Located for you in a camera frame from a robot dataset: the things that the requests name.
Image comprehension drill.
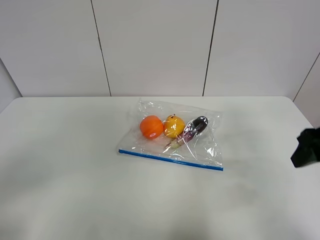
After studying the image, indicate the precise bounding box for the purple eggplant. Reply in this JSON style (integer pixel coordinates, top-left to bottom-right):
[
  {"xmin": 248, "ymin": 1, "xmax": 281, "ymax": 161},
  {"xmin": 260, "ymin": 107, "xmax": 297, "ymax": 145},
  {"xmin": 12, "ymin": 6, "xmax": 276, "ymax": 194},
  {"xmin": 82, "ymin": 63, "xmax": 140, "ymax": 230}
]
[{"xmin": 165, "ymin": 116, "xmax": 208, "ymax": 149}]

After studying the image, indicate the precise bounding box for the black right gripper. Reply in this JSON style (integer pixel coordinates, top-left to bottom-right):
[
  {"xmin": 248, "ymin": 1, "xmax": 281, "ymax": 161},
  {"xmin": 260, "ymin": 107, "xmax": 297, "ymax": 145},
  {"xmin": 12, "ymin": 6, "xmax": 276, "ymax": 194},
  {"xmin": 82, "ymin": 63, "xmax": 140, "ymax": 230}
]
[{"xmin": 290, "ymin": 128, "xmax": 320, "ymax": 168}]

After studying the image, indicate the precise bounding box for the clear zip bag blue seal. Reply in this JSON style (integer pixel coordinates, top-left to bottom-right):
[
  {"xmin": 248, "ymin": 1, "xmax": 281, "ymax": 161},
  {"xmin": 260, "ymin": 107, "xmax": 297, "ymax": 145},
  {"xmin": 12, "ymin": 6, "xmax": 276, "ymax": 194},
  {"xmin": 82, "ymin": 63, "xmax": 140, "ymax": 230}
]
[{"xmin": 118, "ymin": 100, "xmax": 223, "ymax": 171}]

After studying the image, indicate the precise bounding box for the orange fruit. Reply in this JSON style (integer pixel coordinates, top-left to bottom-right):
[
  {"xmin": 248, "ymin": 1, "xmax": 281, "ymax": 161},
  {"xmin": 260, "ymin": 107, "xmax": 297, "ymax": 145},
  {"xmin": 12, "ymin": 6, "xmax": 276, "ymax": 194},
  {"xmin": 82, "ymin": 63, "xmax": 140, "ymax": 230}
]
[{"xmin": 139, "ymin": 115, "xmax": 164, "ymax": 140}]

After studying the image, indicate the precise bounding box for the yellow pear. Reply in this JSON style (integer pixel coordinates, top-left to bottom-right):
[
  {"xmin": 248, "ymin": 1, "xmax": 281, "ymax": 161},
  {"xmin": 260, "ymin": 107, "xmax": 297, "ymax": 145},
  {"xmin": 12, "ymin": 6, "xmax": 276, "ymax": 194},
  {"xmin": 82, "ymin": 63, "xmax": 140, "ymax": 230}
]
[{"xmin": 163, "ymin": 114, "xmax": 186, "ymax": 139}]

